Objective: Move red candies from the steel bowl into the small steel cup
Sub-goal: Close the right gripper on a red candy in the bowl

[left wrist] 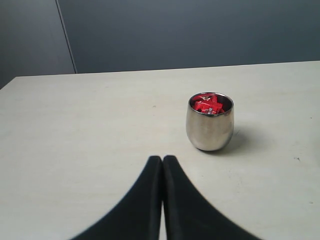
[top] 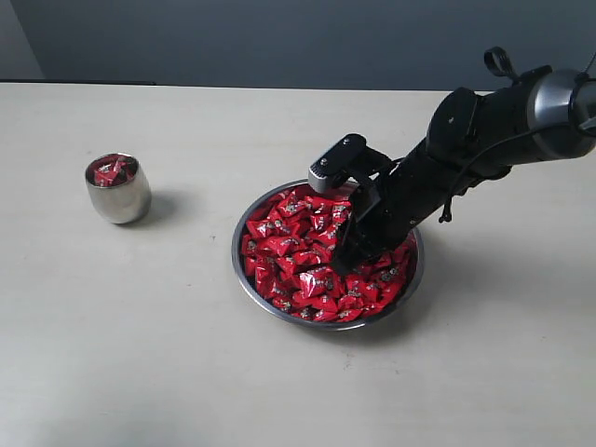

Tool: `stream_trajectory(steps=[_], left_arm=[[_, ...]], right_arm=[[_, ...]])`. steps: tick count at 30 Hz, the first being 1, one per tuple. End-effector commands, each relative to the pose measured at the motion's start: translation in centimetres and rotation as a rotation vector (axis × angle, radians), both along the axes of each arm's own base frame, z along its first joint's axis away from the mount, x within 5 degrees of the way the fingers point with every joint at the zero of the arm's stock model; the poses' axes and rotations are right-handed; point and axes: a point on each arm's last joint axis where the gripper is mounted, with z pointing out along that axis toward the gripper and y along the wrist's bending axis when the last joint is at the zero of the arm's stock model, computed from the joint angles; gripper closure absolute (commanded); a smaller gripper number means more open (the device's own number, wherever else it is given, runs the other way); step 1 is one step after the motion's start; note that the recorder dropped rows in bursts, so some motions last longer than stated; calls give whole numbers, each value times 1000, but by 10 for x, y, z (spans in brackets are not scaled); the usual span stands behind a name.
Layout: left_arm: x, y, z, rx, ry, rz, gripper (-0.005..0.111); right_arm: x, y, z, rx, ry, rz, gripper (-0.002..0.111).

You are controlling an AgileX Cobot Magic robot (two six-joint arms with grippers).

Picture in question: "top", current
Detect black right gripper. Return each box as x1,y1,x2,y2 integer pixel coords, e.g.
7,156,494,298
330,139,464,276

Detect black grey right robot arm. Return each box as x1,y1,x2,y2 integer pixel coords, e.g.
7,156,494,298
331,67,595,276

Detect pile of red wrapped candies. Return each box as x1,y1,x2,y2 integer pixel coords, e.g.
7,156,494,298
232,182,422,331

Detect round steel bowl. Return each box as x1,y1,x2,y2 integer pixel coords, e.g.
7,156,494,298
231,179,426,332

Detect stainless steel cup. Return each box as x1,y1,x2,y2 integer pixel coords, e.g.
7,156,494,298
85,156,152,224

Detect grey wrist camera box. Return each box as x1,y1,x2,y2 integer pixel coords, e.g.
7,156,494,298
308,133,395,194

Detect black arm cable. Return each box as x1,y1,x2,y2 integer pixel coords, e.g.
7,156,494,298
438,45,596,224

